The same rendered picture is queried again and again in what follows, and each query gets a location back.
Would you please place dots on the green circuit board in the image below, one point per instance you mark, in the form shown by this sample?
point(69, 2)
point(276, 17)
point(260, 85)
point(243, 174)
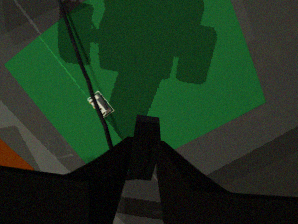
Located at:
point(184, 61)

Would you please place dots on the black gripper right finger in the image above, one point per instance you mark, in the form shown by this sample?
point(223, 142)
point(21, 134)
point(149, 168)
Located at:
point(190, 197)

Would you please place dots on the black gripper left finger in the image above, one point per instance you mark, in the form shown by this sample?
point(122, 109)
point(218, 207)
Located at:
point(88, 195)

